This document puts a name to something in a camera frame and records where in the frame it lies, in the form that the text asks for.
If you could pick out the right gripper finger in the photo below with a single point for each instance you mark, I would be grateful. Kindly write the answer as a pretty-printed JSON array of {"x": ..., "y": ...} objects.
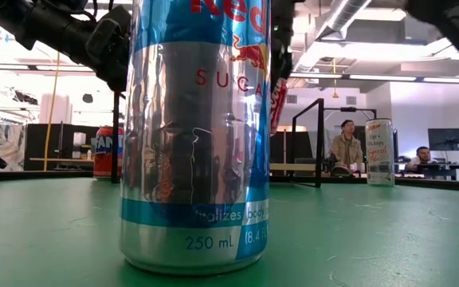
[{"x": 282, "y": 65}]

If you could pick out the red Coca-Cola can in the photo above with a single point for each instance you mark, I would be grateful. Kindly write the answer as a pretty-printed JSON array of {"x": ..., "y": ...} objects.
[{"x": 277, "y": 109}]

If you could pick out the red Fanta can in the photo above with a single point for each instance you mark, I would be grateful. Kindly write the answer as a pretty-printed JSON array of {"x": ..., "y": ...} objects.
[{"x": 103, "y": 155}]

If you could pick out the Red Bull sugarfree can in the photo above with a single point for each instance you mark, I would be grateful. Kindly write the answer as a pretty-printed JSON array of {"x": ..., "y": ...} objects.
[{"x": 197, "y": 139}]

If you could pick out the tall white drink can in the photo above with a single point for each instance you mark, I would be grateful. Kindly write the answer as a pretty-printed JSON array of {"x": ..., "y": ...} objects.
[{"x": 379, "y": 151}]

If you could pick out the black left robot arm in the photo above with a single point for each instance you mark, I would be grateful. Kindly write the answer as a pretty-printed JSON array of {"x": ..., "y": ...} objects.
[{"x": 46, "y": 28}]

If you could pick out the yellow hanging pendant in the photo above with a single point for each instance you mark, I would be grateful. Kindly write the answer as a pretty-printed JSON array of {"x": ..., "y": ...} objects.
[{"x": 335, "y": 95}]

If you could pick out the ceiling light strip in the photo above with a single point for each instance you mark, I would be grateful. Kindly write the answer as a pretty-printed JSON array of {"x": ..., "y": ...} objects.
[
  {"x": 34, "y": 68},
  {"x": 381, "y": 77}
]

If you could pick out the white column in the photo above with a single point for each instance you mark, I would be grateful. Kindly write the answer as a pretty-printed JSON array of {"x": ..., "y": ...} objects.
[{"x": 56, "y": 109}]

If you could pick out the person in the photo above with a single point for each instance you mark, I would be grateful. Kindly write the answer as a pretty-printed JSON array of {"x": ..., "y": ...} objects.
[
  {"x": 422, "y": 153},
  {"x": 347, "y": 149}
]

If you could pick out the black desk partition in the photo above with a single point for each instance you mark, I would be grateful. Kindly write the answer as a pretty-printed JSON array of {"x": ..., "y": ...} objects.
[{"x": 46, "y": 139}]

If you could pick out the grey dome object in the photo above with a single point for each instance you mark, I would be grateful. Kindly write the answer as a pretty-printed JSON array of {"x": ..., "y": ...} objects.
[{"x": 341, "y": 171}]

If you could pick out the translucent plastic sheet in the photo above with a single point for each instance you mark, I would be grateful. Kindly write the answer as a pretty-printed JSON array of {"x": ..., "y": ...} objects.
[{"x": 2, "y": 143}]

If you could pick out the black computer monitor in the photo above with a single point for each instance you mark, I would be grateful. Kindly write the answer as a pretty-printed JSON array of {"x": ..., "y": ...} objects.
[{"x": 448, "y": 139}]

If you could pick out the green table mat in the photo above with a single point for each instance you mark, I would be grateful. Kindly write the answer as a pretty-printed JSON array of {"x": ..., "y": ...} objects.
[{"x": 373, "y": 239}]

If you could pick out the black overhead mount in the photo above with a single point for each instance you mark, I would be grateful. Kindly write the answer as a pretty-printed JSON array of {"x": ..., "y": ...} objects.
[{"x": 298, "y": 3}]

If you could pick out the black round wall speaker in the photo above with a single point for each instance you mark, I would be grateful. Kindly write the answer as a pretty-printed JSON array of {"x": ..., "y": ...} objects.
[{"x": 87, "y": 98}]

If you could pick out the silver air duct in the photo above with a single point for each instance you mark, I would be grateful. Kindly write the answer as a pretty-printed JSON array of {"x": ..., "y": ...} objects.
[{"x": 347, "y": 14}]

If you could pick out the black metal frame structure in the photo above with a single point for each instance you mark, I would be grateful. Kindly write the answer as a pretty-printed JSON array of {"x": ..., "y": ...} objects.
[{"x": 349, "y": 109}]

